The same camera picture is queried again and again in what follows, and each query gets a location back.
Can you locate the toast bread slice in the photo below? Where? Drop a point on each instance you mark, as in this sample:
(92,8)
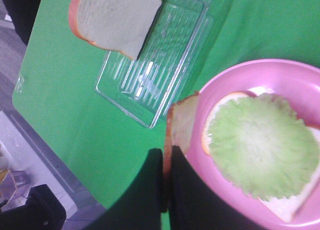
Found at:
(117,25)
(287,207)

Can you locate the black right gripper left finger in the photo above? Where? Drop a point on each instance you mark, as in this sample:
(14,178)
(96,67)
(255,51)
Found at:
(140,206)

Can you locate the bacon strip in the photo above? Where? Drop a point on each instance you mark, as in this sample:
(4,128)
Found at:
(179,128)

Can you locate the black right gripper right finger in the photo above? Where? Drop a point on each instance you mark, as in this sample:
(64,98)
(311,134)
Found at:
(193,204)

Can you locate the left clear plastic tray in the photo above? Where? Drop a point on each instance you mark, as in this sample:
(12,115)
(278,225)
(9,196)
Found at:
(144,89)

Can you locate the green tablecloth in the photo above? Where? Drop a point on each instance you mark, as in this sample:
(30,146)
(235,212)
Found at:
(103,147)

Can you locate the dark object on floor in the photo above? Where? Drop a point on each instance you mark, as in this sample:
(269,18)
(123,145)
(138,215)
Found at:
(42,211)

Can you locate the green lettuce leaf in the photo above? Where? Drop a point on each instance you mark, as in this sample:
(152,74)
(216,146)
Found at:
(262,147)

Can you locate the pink round plate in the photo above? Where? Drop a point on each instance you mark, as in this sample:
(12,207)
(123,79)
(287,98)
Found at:
(299,84)

